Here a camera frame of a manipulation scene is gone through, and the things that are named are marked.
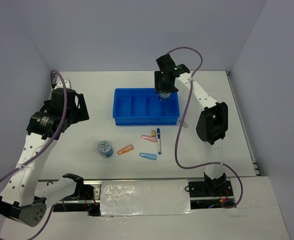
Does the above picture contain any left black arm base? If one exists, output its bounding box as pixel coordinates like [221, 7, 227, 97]
[61, 183, 101, 217]

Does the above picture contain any pink correction tape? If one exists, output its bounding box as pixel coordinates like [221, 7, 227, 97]
[141, 134, 158, 143]

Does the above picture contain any silver foil cover plate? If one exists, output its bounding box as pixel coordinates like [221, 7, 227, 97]
[100, 179, 194, 217]

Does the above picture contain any blue compartment tray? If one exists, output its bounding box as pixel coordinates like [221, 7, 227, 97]
[112, 88, 180, 126]

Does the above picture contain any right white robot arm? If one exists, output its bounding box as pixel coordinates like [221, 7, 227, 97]
[154, 53, 228, 196]

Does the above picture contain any blue white marker pen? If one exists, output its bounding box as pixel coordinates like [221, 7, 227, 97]
[156, 128, 162, 155]

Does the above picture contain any blue correction tape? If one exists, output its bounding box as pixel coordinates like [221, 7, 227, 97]
[139, 152, 157, 161]

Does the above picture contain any yellow eraser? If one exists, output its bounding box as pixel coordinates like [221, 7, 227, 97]
[151, 130, 157, 137]

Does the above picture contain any blue slime jar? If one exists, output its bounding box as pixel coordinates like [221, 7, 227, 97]
[158, 91, 171, 102]
[97, 140, 114, 158]

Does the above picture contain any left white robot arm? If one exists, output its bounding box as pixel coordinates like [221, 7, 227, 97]
[0, 79, 89, 227]

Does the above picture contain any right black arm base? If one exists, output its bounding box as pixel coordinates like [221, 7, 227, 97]
[184, 180, 234, 199]

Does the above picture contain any white eraser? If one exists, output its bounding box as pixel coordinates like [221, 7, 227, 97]
[182, 121, 189, 128]

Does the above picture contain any orange correction tape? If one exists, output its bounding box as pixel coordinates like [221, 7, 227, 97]
[117, 144, 134, 155]

